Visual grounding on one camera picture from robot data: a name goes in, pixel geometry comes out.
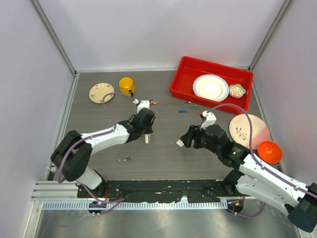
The pink white ceramic plate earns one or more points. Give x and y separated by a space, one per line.
239 129

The yellow mug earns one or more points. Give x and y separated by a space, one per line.
126 86

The small patterned ceramic bowl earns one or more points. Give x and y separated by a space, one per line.
237 91

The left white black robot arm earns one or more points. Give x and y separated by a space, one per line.
72 155

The white slotted cable duct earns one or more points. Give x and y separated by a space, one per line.
89 205

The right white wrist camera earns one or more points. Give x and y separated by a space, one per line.
208 119

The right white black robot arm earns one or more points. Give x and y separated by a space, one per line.
253 177

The white remote control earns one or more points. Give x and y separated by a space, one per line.
147 138

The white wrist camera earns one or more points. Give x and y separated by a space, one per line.
141 104
208 119

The white paper plate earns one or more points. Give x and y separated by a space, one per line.
211 87

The cream floral plate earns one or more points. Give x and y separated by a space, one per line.
98 91

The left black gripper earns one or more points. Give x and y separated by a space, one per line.
149 129

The white battery cover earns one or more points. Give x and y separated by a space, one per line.
180 143

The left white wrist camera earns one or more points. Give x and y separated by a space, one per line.
141 104

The orange plastic bowl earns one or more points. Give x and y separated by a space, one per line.
270 152

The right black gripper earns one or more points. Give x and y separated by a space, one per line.
193 133

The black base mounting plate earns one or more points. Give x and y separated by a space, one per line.
165 191

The red plastic bin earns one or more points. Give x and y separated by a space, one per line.
191 68

